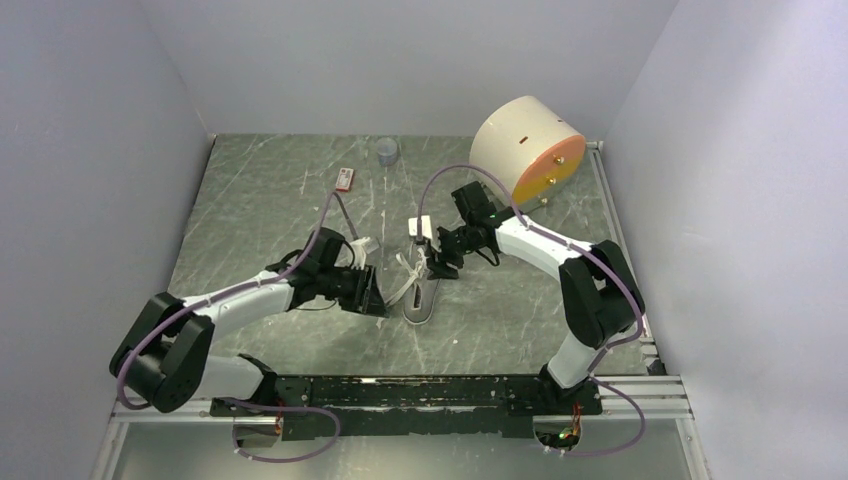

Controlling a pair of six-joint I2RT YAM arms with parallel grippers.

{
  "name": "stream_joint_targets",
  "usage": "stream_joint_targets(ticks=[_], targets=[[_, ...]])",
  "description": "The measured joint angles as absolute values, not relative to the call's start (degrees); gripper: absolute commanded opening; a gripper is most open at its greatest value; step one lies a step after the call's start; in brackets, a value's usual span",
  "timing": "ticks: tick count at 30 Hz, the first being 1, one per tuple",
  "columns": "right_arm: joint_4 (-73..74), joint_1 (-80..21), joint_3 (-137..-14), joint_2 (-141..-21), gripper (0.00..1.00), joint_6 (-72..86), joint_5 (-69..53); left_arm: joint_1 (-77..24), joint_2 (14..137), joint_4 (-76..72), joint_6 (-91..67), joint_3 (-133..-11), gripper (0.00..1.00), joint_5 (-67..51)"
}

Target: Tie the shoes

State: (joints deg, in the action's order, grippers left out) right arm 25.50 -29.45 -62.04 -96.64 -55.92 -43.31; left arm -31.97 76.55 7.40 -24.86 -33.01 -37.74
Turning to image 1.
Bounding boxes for small red white box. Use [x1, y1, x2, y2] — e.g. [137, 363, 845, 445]
[335, 167, 355, 192]

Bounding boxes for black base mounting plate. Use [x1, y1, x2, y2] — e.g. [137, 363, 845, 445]
[210, 374, 602, 440]

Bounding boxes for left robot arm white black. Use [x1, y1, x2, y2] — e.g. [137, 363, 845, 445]
[109, 227, 388, 416]

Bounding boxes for aluminium frame rail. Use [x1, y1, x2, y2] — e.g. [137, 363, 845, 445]
[89, 140, 713, 480]

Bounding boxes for cream cylinder orange lid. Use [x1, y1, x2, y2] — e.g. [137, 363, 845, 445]
[469, 95, 586, 211]

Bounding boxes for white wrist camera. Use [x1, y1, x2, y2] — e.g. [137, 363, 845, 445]
[408, 215, 434, 244]
[349, 236, 381, 269]

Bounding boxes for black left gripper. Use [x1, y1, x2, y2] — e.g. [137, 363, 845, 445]
[317, 262, 389, 318]

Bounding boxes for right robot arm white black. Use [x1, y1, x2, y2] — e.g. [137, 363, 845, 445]
[424, 181, 645, 414]

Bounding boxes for small clear plastic cup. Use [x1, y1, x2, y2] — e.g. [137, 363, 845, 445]
[375, 137, 399, 167]

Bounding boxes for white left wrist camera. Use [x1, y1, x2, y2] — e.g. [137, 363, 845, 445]
[349, 236, 381, 269]

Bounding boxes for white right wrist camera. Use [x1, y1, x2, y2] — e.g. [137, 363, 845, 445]
[408, 215, 434, 244]

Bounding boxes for grey canvas sneaker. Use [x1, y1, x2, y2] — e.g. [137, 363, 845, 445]
[402, 255, 441, 326]

